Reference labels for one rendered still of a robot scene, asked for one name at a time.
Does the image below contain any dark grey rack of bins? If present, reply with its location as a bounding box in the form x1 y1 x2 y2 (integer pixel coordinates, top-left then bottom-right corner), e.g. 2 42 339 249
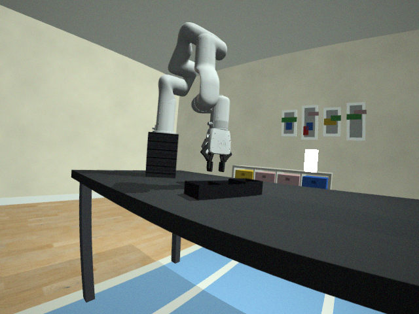
184 179 263 200

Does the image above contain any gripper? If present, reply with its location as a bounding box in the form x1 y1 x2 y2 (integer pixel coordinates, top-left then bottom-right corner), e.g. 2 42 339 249
200 128 232 172

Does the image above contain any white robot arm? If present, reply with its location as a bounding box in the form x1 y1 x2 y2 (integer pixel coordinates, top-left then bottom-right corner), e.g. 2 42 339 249
152 22 230 133

